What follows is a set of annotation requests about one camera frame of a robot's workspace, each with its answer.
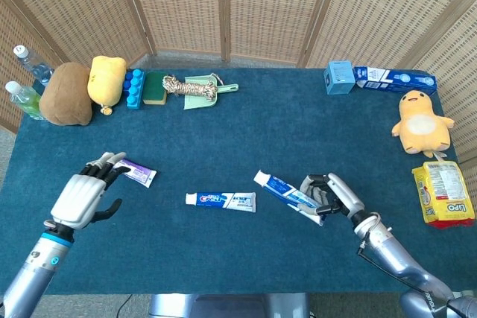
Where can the wicker folding screen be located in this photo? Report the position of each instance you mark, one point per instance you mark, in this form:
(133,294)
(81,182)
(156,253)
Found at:
(186,5)

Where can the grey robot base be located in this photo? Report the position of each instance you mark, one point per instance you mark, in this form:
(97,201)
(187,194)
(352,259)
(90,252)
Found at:
(223,307)

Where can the orange duck plush toy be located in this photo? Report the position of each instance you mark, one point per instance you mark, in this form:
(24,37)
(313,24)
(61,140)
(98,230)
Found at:
(421,124)

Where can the light green dustpan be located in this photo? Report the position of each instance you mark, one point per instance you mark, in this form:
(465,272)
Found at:
(201,102)

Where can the green liquid bottle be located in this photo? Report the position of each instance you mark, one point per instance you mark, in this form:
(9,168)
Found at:
(26,102)

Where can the blue white carton box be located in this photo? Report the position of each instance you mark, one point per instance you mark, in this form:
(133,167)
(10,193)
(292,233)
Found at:
(402,81)

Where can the purple white toothpaste tube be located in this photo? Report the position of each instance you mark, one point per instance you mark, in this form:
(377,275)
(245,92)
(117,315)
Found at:
(143,176)

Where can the clear water bottle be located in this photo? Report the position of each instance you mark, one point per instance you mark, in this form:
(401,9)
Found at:
(35,68)

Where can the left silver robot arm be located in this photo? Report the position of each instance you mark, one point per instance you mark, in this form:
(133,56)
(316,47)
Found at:
(33,269)

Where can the teal table cloth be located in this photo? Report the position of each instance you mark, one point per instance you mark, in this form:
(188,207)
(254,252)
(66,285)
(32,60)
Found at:
(223,146)

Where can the green yellow sponge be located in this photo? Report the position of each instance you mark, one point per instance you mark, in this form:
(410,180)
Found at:
(154,89)

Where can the yellow plush toy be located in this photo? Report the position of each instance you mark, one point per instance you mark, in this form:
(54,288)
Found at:
(106,79)

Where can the blue building block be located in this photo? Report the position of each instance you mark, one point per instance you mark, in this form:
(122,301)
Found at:
(135,91)

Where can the light blue cardboard box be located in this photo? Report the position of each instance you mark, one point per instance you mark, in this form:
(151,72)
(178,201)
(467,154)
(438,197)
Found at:
(339,77)

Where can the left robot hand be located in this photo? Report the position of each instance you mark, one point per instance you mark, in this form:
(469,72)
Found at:
(76,199)

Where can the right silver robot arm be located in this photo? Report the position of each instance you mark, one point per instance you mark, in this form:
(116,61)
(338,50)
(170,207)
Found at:
(402,262)

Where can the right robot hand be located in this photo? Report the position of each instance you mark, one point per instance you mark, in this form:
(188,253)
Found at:
(344,193)

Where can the brown plush toy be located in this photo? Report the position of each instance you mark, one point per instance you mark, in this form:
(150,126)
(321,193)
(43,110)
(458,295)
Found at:
(67,94)

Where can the yellow snack bag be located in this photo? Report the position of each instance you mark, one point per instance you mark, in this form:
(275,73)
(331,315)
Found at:
(443,195)

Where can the blue Crest toothpaste tube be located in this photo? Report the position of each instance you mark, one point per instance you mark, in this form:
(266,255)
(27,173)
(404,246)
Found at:
(220,202)

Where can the blue white toothpaste tube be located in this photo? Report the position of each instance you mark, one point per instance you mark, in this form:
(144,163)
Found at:
(279,187)

